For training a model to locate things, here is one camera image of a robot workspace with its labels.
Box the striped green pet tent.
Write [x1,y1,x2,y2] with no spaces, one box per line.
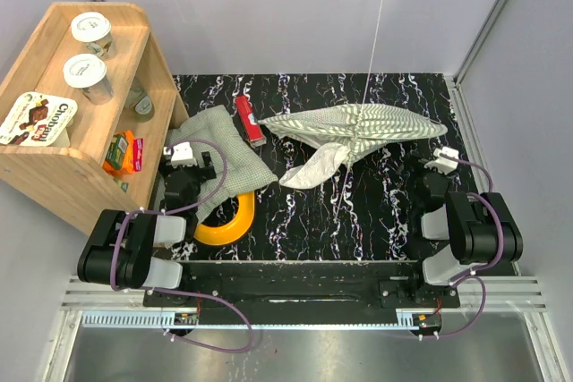
[260,103,448,190]

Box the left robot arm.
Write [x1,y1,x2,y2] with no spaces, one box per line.
[77,149,217,306]

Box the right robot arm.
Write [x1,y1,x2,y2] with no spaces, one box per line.
[406,159,524,307]

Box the yellow pet bowl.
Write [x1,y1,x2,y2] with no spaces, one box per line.
[194,191,256,247]

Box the pink small packet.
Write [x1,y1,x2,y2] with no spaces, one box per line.
[133,138,143,172]

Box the green checked cushion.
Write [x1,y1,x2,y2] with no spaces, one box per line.
[166,106,278,222]

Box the orange green sponge pack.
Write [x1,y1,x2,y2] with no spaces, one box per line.
[103,131,135,176]

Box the wooden shelf unit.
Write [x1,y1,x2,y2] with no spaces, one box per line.
[1,2,188,234]

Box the glass jar on shelf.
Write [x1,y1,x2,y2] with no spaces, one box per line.
[125,77,155,123]

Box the red toothpaste box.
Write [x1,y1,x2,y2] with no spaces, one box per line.
[235,95,266,148]

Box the white lidded cup front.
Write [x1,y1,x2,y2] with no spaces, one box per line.
[63,54,114,105]

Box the white lidded cup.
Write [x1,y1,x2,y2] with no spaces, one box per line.
[63,54,114,105]
[71,12,115,59]

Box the Chobani yogurt flip pack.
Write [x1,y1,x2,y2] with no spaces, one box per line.
[1,91,78,148]

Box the white lidded cup rear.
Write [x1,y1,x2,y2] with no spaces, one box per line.
[71,12,115,59]

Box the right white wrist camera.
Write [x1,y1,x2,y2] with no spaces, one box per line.
[424,147,459,175]

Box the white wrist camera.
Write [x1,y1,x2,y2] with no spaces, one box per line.
[424,147,459,175]
[163,141,198,168]

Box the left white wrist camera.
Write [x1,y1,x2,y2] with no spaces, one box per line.
[163,141,198,168]

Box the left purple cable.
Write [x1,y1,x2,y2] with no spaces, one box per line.
[109,138,255,353]

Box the purple cable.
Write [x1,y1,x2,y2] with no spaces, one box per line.
[418,158,503,339]
[109,138,255,353]

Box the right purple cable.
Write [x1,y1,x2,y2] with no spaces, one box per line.
[418,158,503,339]

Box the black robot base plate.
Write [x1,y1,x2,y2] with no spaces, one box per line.
[143,261,460,328]

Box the aluminium rail frame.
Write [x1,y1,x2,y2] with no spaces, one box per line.
[53,72,571,381]

